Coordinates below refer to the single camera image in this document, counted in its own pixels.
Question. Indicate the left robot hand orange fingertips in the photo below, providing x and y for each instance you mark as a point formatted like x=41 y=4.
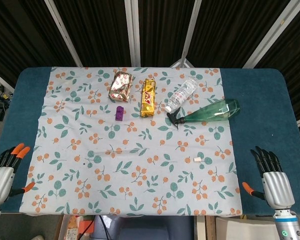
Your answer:
x=1 y=177

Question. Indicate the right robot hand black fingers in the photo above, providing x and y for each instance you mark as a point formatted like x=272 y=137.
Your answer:
x=277 y=187

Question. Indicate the small white cap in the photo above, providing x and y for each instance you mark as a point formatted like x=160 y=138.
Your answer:
x=197 y=159

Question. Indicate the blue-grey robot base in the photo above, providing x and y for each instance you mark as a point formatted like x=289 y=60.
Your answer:
x=145 y=228

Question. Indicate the white flat board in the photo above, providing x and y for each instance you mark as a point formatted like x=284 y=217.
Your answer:
x=245 y=230

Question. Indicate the printed cardboard box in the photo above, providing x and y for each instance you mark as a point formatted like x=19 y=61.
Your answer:
x=68 y=230

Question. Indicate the green spray bottle black nozzle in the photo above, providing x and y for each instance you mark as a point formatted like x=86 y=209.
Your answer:
x=215 y=112

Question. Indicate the orange box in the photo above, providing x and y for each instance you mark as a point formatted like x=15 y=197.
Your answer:
x=86 y=226

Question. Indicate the clear plastic water bottle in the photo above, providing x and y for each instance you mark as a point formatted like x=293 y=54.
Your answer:
x=181 y=95

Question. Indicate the purple toy block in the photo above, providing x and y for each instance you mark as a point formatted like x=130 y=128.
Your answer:
x=119 y=113

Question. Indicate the floral printed tablecloth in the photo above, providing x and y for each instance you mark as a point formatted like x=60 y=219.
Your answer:
x=140 y=175

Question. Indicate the gold foil snack pack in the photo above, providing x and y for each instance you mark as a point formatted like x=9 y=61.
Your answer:
x=121 y=87

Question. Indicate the yellow biscuit pack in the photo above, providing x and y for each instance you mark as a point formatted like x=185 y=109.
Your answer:
x=148 y=100

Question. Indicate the dark pleated curtain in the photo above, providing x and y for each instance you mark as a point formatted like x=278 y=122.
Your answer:
x=165 y=30

